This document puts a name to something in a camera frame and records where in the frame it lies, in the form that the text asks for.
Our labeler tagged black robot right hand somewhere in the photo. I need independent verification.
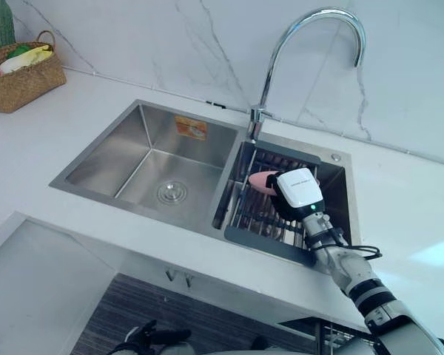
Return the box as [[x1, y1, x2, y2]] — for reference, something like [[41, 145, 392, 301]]
[[265, 167, 325, 222]]

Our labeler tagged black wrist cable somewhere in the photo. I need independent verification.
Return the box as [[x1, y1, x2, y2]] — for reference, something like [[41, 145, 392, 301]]
[[313, 227, 384, 260]]

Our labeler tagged orange sink sticker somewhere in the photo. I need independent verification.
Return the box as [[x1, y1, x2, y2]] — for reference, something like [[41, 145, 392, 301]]
[[173, 115, 208, 141]]

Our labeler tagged pink cup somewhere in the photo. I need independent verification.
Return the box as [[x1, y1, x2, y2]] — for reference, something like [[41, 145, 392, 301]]
[[248, 170, 321, 196]]

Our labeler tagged stainless steel double sink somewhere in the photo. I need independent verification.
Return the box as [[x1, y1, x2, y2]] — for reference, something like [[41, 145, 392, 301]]
[[48, 98, 358, 274]]

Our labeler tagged round sink drain strainer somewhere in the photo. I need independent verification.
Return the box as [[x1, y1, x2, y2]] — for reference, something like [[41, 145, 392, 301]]
[[156, 178, 189, 204]]

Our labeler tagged woven straw basket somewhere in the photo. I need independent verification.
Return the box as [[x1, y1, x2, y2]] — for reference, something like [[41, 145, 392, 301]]
[[0, 30, 67, 114]]

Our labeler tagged dishwasher with wire rack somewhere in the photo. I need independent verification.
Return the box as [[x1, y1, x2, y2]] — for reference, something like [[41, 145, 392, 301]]
[[277, 316, 371, 355]]

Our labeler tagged green vegetable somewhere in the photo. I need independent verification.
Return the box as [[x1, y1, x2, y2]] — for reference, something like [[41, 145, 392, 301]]
[[6, 43, 36, 59]]

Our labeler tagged green cucumber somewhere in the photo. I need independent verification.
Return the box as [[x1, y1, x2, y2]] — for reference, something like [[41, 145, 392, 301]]
[[0, 0, 16, 47]]

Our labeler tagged white vegetable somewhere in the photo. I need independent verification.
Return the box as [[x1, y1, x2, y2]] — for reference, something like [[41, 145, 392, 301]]
[[0, 57, 27, 74]]

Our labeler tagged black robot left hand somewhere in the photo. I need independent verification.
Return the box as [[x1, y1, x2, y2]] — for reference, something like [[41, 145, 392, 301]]
[[109, 319, 192, 355]]

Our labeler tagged chrome gooseneck faucet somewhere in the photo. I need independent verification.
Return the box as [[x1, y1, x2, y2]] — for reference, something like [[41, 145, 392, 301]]
[[246, 6, 367, 143]]

